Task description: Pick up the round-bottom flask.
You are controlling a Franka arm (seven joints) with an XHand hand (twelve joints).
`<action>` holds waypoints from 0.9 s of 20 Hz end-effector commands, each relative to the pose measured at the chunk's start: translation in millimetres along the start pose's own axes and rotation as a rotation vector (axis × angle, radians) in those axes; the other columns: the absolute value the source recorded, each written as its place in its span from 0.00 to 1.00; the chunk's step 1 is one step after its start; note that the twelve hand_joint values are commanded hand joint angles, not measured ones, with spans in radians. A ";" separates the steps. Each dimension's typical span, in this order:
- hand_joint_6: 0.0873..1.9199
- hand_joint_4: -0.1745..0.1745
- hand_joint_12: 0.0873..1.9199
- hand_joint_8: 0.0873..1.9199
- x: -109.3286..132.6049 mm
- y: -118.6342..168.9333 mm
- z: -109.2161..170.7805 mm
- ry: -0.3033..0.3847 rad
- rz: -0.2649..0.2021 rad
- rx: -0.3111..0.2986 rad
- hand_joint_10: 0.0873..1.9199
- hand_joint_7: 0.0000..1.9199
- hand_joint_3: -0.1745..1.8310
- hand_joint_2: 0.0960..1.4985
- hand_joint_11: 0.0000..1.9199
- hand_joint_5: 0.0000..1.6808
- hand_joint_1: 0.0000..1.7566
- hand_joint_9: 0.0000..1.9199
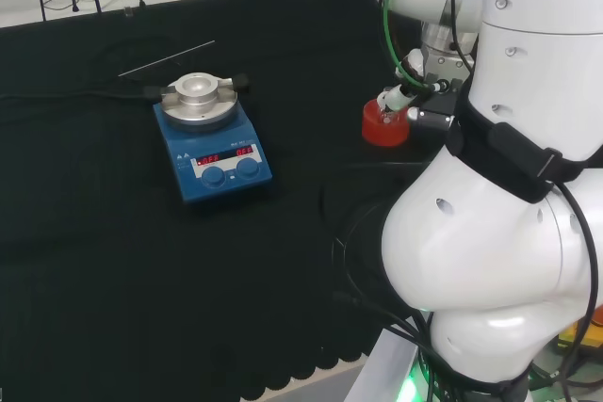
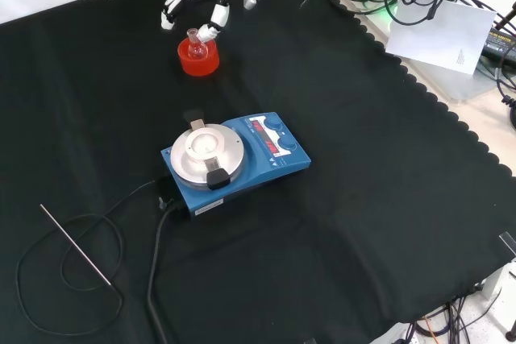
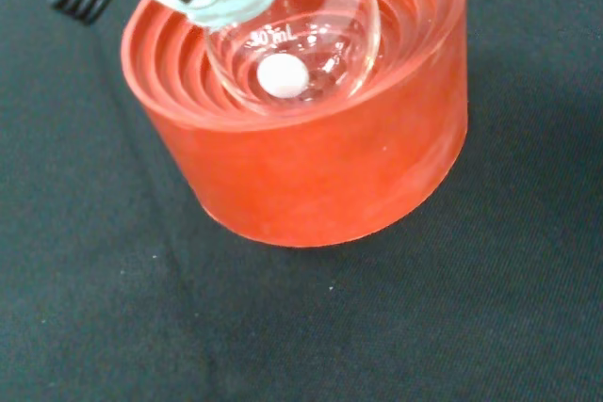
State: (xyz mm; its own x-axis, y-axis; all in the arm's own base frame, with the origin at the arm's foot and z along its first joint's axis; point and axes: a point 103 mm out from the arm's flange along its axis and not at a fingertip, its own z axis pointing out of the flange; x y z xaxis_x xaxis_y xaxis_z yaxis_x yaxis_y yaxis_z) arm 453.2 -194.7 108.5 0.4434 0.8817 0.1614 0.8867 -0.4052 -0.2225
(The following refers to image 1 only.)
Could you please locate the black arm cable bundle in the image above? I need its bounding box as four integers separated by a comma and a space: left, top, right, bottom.
320, 159, 444, 402

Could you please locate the blue base heater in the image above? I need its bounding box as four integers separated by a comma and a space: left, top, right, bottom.
142, 71, 275, 206

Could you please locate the glass rod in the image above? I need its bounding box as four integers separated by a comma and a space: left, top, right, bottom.
117, 40, 217, 78

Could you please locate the yellow stop button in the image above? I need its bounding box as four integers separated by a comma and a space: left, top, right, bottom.
558, 319, 595, 352

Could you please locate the black heater cable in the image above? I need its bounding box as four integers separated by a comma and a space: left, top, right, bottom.
0, 36, 199, 103

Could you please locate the green cable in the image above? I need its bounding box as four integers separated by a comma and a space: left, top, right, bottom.
379, 0, 438, 93

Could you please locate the black cloth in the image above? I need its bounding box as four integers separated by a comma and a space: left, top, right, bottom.
0, 0, 477, 402

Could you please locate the red ribbed flask stand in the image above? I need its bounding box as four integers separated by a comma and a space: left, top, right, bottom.
361, 98, 411, 148

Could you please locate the clear round-bottom flask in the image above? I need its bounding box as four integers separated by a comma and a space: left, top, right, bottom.
375, 99, 408, 127

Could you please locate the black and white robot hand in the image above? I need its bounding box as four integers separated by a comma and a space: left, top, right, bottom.
381, 48, 466, 133

